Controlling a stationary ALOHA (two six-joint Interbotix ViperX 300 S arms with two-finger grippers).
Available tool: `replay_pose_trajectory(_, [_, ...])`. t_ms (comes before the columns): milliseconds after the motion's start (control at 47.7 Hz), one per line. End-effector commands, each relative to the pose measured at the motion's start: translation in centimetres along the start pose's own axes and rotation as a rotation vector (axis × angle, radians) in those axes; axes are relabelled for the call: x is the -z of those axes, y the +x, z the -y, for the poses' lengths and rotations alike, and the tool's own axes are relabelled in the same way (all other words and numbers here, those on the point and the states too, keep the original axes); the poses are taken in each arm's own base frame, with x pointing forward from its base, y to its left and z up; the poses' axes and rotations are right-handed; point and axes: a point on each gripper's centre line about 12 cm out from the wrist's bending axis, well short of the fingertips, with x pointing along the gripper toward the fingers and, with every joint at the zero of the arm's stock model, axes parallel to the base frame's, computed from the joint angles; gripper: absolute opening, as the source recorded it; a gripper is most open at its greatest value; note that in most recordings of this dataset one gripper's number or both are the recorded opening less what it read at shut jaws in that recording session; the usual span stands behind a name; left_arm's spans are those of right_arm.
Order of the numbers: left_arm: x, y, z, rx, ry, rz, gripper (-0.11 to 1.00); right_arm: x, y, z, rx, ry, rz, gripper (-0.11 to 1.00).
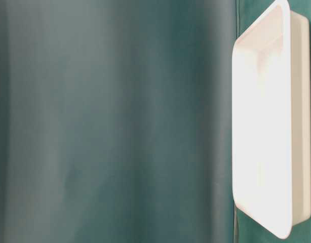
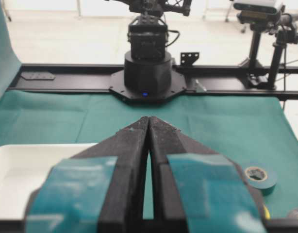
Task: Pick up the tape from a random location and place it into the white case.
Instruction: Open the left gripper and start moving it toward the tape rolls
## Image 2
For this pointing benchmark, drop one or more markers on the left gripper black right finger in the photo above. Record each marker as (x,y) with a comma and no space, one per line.
(197,189)

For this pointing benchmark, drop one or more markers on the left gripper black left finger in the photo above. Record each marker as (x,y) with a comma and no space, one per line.
(99,190)

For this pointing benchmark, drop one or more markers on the green tape roll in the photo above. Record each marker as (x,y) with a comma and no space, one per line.
(260,176)

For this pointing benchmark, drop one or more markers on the black tape roll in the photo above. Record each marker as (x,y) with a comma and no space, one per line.
(293,213)

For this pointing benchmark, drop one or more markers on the yellow tape roll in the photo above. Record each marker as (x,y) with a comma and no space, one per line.
(266,212)

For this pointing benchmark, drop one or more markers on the white plastic case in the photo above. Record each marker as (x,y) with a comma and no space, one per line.
(23,168)

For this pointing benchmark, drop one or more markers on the green table cloth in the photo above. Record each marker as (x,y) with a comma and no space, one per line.
(241,128)

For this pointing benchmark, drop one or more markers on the black mounting bracket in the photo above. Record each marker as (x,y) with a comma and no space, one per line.
(188,58)

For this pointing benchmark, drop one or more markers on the black aluminium rail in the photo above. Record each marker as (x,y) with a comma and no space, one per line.
(104,79)

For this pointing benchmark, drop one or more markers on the black camera stand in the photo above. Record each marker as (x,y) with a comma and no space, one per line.
(281,25)

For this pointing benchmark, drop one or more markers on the grey depth camera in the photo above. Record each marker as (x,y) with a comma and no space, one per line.
(262,6)

